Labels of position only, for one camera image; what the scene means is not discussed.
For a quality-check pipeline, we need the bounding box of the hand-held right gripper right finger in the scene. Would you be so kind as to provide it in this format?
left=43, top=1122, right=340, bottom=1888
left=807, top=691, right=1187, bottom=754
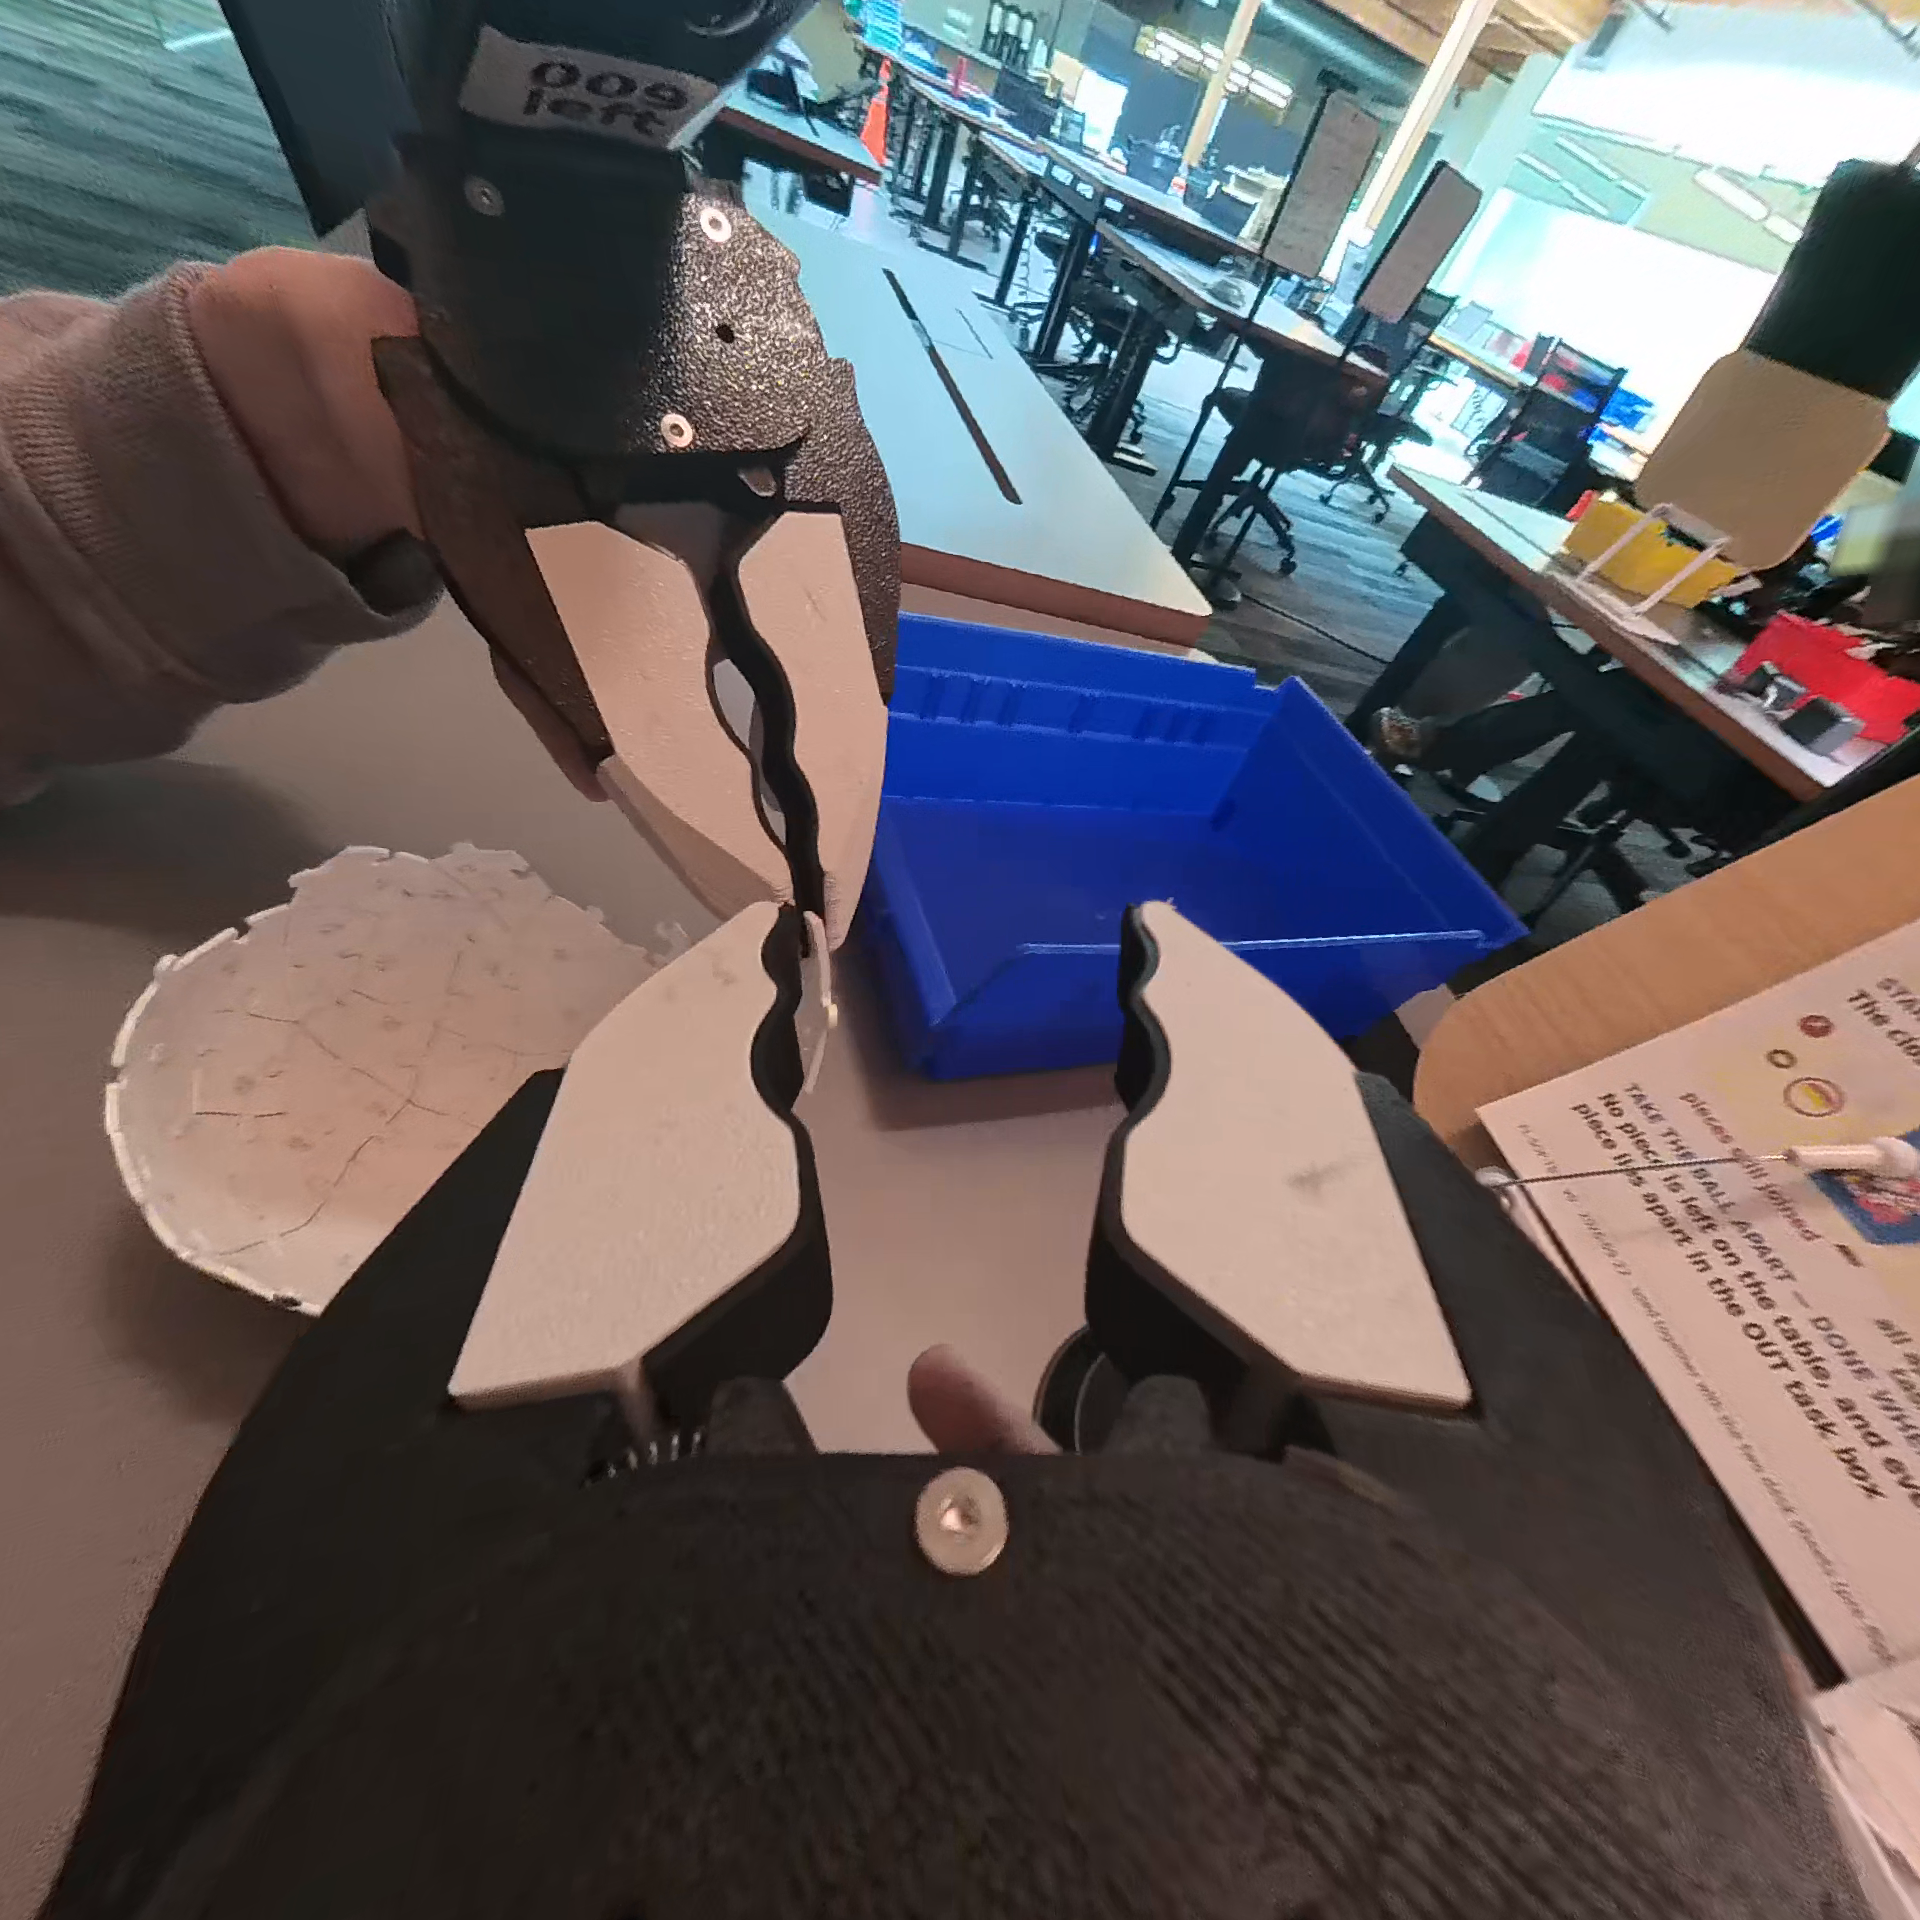
left=1084, top=901, right=1477, bottom=1455

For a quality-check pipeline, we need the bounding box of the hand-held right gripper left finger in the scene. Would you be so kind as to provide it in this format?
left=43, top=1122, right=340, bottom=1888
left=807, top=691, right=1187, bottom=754
left=451, top=901, right=836, bottom=1420

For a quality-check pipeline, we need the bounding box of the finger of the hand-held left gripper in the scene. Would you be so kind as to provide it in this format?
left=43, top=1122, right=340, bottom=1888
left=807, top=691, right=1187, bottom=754
left=526, top=516, right=797, bottom=922
left=728, top=505, right=892, bottom=951

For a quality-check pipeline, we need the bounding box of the single white puzzle piece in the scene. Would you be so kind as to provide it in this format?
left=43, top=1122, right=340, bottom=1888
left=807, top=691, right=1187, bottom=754
left=794, top=910, right=842, bottom=1093

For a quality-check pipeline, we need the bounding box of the half-built cartoon puzzle ball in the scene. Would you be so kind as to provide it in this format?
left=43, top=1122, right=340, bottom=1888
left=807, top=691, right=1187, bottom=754
left=105, top=844, right=691, bottom=1320

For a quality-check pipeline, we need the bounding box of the person's left forearm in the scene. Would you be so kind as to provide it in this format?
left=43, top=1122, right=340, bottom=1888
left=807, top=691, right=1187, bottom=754
left=0, top=262, right=437, bottom=803

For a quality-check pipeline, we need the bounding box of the black round ball stand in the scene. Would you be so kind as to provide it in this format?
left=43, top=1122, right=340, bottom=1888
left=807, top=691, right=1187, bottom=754
left=1032, top=1325, right=1120, bottom=1453

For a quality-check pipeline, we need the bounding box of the person's left hand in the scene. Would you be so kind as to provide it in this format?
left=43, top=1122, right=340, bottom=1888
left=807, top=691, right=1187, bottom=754
left=188, top=248, right=616, bottom=803

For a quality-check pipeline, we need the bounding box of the person's right hand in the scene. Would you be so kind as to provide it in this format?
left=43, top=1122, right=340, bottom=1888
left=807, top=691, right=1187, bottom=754
left=905, top=1341, right=1052, bottom=1455

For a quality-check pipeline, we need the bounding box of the neighbouring grey table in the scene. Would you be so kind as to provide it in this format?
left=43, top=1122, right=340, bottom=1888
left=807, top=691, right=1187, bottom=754
left=742, top=196, right=1215, bottom=648

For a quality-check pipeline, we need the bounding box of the blue plastic bin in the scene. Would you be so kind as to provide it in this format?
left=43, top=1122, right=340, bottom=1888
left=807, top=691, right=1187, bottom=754
left=861, top=611, right=1527, bottom=1081

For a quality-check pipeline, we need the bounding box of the printed paper sheet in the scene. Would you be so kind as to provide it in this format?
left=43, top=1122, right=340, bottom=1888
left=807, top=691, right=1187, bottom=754
left=1477, top=922, right=1920, bottom=1683

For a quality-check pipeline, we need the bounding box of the background office chair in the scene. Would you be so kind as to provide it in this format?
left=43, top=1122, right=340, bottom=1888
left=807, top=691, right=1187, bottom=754
left=1155, top=292, right=1450, bottom=577

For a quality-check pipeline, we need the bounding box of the tan standing panel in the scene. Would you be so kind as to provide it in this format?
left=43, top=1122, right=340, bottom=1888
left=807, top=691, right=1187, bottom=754
left=1358, top=163, right=1482, bottom=322

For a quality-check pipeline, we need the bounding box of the yellow box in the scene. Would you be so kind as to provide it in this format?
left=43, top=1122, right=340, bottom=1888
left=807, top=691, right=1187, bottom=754
left=1563, top=495, right=1740, bottom=611

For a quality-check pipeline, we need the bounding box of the red storage bin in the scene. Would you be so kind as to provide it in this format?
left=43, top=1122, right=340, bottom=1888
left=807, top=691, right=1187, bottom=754
left=1725, top=611, right=1920, bottom=746

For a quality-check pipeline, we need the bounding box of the tan square panel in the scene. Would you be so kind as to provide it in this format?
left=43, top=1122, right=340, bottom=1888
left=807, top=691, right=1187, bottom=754
left=1643, top=350, right=1895, bottom=573

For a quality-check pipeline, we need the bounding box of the black square panel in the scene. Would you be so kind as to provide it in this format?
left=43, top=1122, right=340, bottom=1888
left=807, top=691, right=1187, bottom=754
left=1746, top=156, right=1920, bottom=405

